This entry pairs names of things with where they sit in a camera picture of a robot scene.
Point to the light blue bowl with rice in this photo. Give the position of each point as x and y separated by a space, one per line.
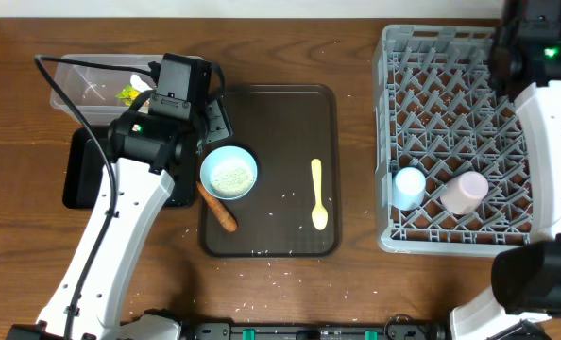
228 172

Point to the black rectangular tray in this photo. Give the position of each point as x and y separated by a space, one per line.
84 174

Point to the orange carrot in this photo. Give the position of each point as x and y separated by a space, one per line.
223 216

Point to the brown serving tray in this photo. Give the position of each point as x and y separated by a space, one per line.
283 127

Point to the grey dishwasher rack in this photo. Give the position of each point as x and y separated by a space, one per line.
435 111

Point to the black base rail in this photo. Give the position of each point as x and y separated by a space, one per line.
397 327

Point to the white tissue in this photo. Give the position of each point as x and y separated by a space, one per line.
138 84

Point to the yellow plastic spoon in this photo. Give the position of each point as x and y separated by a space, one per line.
319 213

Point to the yellow green snack wrapper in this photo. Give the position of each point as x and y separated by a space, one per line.
128 95

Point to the light blue cup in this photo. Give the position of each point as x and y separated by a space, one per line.
408 188

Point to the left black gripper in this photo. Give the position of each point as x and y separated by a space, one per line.
222 122

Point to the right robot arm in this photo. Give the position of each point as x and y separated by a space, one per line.
525 289

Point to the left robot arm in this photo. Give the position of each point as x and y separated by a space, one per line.
151 147

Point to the white pink cup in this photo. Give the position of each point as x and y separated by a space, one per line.
464 193

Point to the clear plastic waste bin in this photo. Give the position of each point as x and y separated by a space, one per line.
94 91

